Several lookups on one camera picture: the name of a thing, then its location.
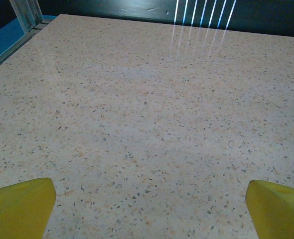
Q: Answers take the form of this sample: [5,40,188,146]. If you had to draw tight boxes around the aluminium side rail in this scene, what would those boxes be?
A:
[0,14,60,75]

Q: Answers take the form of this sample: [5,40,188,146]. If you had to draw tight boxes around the aluminium frame post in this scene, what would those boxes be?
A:
[9,0,44,28]

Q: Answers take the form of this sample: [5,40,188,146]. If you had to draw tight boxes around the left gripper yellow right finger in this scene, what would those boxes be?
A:
[245,179,294,239]

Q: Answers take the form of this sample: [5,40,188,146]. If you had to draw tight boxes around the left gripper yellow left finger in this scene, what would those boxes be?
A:
[0,177,57,239]

